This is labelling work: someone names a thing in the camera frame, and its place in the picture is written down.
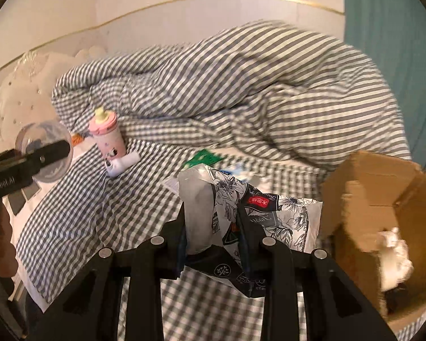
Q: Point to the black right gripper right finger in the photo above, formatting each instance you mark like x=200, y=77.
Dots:
x=335, y=308

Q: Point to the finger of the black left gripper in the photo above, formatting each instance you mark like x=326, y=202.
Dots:
x=49, y=154

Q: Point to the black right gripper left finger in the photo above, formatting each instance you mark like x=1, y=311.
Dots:
x=89, y=306

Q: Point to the clear tape roll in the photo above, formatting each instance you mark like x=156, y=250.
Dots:
x=36, y=135

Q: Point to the floral black white pouch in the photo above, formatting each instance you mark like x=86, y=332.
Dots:
x=226, y=219

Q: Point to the smartphone with gold edge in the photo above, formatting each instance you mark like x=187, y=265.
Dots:
x=16, y=201

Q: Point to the orange snack packet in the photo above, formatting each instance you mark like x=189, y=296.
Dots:
x=76, y=139

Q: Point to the beige tufted headboard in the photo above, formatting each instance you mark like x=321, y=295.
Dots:
x=25, y=93

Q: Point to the pink bottle yellow cap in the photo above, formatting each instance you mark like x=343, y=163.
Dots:
x=104, y=128

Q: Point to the white plush toy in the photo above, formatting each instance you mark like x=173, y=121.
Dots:
x=394, y=262

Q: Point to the cardboard box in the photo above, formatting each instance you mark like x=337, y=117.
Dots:
x=374, y=208

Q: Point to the green sachet packet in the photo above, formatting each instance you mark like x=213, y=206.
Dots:
x=203, y=157

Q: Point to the blue tissue pack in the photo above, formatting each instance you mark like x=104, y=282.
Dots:
x=239, y=171

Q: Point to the grey checked duvet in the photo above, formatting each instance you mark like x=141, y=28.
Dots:
x=265, y=88

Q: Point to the teal curtain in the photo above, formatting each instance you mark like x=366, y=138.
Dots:
x=393, y=34

